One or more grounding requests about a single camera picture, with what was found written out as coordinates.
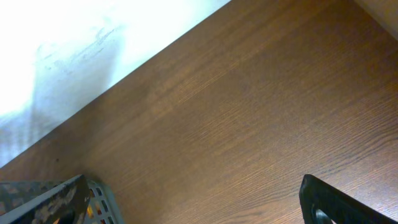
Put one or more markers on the grey plastic shopping basket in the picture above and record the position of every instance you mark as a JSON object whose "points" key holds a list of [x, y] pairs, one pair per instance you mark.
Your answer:
{"points": [[102, 207]]}

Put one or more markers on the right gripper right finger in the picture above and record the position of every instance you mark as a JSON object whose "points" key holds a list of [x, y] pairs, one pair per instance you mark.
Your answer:
{"points": [[322, 203]]}

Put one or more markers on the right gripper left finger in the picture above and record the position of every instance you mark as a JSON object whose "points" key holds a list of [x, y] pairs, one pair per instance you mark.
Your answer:
{"points": [[30, 202]]}

